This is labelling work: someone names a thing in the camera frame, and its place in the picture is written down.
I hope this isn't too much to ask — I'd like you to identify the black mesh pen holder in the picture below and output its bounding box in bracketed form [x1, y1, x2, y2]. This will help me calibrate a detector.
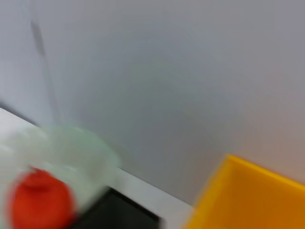
[71, 187, 166, 229]

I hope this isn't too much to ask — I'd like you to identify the yellow plastic bin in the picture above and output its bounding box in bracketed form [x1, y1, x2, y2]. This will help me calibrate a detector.
[181, 154, 305, 229]

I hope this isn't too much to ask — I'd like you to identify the pale green glass fruit plate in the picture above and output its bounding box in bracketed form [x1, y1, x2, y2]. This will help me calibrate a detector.
[0, 124, 122, 215]

